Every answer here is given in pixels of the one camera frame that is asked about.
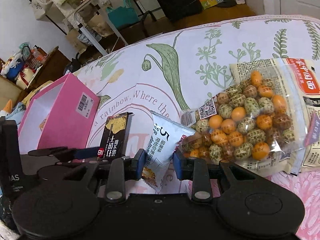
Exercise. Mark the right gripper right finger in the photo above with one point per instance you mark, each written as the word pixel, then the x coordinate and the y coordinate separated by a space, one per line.
pixel 195 170

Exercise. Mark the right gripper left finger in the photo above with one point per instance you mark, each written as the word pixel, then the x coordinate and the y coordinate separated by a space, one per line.
pixel 121 170

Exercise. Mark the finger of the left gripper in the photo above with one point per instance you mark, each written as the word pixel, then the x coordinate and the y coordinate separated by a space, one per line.
pixel 65 152

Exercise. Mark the black cracker packet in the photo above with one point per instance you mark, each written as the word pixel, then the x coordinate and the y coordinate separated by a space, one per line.
pixel 114 137

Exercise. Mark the white snack packet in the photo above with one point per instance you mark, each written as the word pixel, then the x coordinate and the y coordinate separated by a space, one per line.
pixel 165 138

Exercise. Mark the clear bag coated peanuts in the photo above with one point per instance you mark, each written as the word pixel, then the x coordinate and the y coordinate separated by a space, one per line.
pixel 267 121

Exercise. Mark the pink cardboard box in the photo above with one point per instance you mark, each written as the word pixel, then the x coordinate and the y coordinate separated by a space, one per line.
pixel 61 114

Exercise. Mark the blue blanket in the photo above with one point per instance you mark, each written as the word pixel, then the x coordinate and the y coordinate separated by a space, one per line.
pixel 17 114

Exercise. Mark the wooden nightstand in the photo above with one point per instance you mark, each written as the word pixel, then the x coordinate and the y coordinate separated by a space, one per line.
pixel 52 69

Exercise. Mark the floral bed sheet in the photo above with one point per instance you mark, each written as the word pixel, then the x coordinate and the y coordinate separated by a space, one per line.
pixel 187 67

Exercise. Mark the brown paper bag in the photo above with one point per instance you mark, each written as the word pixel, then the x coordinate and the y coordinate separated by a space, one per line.
pixel 99 25

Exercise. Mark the wooden rolling desk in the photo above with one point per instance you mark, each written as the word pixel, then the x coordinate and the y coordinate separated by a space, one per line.
pixel 79 12

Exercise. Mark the teal tote bag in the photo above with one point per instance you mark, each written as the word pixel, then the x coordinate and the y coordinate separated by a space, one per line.
pixel 122 16

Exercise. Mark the canvas tote bag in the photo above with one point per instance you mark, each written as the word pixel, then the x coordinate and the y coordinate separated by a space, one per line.
pixel 40 8

